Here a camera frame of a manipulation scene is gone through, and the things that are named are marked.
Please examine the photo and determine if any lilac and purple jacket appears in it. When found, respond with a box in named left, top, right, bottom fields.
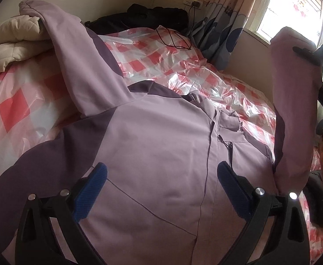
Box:
left=0, top=0, right=323, bottom=265

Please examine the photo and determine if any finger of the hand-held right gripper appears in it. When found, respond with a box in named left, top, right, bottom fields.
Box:
left=292, top=46, right=323, bottom=67

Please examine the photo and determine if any red checked plastic bed cover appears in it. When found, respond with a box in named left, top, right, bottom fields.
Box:
left=0, top=26, right=323, bottom=265

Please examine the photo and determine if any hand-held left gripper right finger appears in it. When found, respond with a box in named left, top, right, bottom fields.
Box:
left=217, top=160, right=312, bottom=265

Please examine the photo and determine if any cream quilted blanket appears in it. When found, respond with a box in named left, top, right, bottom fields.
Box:
left=0, top=15, right=54, bottom=75

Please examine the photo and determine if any blue patterned curtain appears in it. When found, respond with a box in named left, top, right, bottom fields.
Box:
left=190, top=0, right=261, bottom=69

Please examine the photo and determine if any black clothing pile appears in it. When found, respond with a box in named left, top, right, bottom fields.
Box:
left=84, top=3, right=190, bottom=32

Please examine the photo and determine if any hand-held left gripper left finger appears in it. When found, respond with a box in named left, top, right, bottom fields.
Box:
left=14, top=162, right=108, bottom=265

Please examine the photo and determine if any black cable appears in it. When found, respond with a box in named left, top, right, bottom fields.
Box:
left=154, top=6, right=196, bottom=51

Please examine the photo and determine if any window sill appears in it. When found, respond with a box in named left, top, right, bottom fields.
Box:
left=244, top=29, right=274, bottom=46

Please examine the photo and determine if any window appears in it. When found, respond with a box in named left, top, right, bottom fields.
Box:
left=244, top=0, right=323, bottom=51

